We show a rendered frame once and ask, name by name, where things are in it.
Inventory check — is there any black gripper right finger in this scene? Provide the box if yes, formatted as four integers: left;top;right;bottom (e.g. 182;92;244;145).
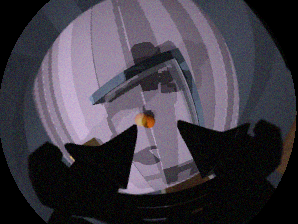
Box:
177;120;250;179

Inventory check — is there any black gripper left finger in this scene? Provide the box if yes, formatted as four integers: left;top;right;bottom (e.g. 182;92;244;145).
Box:
64;125;137;189

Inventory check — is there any brown ball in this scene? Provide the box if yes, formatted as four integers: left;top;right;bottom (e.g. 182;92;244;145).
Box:
144;115;156;128

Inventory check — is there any translucent tan ball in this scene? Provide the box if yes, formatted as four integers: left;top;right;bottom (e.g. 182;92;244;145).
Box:
134;113;146;127

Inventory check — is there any clear l-shaped low wall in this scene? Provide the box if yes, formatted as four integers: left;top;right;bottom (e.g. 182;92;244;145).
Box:
94;57;198;125
89;48;205;128

